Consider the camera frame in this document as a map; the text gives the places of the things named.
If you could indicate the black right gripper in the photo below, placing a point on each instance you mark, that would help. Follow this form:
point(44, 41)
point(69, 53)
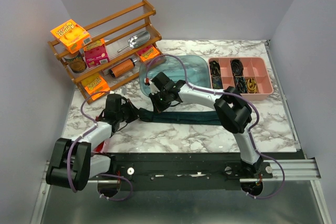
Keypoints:
point(158, 108)

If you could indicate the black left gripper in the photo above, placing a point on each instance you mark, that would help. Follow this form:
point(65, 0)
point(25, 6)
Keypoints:
point(134, 111)

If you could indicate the dark green necktie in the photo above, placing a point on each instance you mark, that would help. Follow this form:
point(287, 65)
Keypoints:
point(192, 118)

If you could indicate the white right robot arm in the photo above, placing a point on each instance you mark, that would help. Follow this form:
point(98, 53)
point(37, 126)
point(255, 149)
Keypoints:
point(233, 110)

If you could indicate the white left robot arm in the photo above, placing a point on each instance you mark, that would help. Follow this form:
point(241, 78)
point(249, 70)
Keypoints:
point(71, 164)

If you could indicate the clear blue plastic tub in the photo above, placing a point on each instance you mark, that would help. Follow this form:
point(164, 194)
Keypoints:
point(190, 67)

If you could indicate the orange sponge box right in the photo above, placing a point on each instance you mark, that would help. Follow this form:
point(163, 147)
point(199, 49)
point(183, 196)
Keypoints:
point(147, 53)

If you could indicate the orange sponge box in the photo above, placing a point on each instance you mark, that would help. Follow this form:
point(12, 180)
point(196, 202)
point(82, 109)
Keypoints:
point(147, 53)
point(93, 84)

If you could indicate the rolled blue floral tie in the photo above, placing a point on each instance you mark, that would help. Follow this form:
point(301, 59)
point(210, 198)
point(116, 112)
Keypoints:
point(217, 82)

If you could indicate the brown cylinder bottle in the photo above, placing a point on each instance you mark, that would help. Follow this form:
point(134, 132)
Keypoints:
point(122, 68)

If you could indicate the rolled dark patterned tie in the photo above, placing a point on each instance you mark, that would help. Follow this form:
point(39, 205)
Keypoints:
point(214, 68)

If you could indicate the pink narrow bin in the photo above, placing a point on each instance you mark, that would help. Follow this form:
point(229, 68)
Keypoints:
point(102, 147)

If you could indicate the orange sponge box bottom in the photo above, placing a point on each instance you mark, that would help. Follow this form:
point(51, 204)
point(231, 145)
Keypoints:
point(93, 84)

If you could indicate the metal scoop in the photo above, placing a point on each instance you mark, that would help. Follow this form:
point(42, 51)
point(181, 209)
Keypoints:
point(136, 41)

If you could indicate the wooden three-tier rack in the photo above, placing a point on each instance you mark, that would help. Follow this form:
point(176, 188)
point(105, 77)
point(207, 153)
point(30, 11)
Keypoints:
point(116, 30)

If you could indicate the rolled blue striped tie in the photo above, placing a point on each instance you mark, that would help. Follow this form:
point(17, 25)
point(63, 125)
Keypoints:
point(240, 84)

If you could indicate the rolled black tie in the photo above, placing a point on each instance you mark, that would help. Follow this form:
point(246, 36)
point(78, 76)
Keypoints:
point(237, 67)

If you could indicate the pink Scrub Mommy box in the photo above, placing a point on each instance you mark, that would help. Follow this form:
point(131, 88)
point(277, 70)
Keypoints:
point(95, 53)

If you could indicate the rolled yellow tie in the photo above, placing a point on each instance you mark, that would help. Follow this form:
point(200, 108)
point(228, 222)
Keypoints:
point(251, 85)

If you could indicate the pink divided organizer tray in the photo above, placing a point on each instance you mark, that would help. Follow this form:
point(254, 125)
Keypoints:
point(249, 75)

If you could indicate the food can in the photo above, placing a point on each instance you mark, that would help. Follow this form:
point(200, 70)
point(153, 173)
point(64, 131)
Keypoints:
point(76, 62)

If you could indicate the orange Scrub Daddy box top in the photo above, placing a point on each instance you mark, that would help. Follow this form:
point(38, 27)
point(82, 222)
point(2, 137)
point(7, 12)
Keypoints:
point(71, 35)

